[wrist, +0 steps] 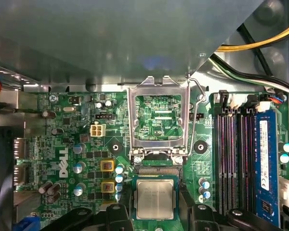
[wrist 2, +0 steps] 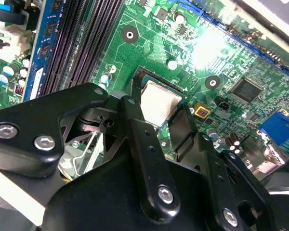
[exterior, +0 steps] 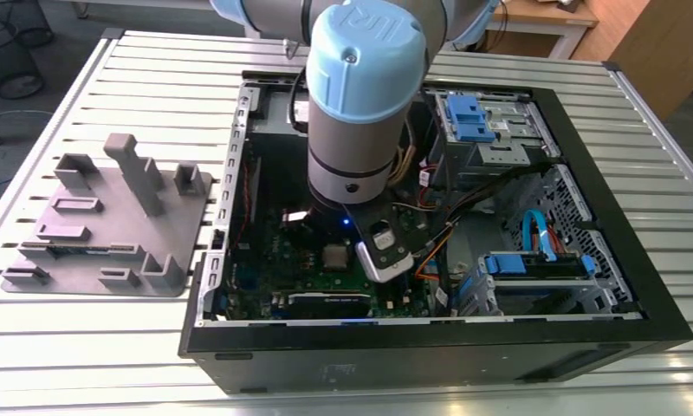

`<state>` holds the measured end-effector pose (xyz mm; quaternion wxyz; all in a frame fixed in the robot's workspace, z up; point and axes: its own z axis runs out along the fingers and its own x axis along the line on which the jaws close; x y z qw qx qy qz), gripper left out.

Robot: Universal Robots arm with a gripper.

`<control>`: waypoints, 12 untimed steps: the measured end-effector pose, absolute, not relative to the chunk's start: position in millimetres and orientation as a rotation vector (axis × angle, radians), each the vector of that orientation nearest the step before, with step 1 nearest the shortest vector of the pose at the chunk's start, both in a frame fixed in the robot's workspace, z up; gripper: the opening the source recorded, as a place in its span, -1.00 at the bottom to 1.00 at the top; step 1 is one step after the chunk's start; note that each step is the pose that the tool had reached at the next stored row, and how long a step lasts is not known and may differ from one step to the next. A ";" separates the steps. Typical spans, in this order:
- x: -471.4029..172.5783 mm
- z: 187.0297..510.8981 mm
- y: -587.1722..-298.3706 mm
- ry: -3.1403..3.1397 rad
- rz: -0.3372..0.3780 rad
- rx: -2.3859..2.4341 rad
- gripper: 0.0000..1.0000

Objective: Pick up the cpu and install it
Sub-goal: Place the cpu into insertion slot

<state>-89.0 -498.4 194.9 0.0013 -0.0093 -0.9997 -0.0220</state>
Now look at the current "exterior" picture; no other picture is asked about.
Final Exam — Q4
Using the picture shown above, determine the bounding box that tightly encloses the CPU socket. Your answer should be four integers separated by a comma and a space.
319, 242, 361, 275

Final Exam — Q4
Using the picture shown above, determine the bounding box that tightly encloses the green motherboard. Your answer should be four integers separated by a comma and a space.
222, 203, 439, 322

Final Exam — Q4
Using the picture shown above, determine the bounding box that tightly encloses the graphics card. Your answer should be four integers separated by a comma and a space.
269, 290, 375, 321

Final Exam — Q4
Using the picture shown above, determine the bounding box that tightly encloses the grey power supply unit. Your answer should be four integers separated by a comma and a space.
246, 91, 313, 140

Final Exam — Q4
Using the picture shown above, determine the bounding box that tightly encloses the black open PC case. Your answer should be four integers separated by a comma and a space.
175, 68, 693, 395

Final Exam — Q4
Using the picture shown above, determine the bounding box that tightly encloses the silver drive cage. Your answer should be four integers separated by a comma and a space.
423, 88, 562, 188

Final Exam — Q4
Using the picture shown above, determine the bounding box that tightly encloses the grey parts rack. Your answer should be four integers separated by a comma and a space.
0, 132, 215, 299

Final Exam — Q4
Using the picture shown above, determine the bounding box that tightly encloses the hard disk in blue carrier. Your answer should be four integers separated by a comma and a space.
481, 253, 596, 283

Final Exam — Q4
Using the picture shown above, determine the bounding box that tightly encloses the silver disk bay cage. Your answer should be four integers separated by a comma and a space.
446, 250, 642, 318

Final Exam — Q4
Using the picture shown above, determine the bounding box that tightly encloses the green RAM stick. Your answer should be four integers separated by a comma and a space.
43, 245, 137, 257

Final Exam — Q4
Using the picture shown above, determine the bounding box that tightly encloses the wooden cabinet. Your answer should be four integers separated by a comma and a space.
570, 0, 693, 120

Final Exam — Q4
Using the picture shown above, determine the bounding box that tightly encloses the red black twisted wire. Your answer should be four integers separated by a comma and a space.
231, 155, 262, 246

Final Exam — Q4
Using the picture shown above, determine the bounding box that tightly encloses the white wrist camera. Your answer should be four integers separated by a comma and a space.
354, 241, 415, 283

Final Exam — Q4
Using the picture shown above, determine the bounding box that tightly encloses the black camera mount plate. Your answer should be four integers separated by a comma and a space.
345, 202, 435, 266

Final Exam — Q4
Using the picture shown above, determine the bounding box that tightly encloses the black sleeved wire bundle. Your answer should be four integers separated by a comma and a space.
409, 163, 558, 261

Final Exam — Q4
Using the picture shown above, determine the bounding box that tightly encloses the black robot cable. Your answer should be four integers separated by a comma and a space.
286, 71, 311, 131

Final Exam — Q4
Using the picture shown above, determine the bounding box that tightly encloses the blue plastic rail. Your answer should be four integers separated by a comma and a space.
447, 276, 475, 316

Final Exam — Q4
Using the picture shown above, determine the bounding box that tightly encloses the blue plastic drive bracket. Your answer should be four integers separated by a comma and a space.
446, 94, 497, 142

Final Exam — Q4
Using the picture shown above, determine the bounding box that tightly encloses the blue flat wire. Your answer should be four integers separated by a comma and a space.
521, 208, 558, 262

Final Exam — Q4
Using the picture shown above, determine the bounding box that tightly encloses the black wire mesh basket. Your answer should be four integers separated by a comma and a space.
0, 21, 45, 100
13, 0, 55, 48

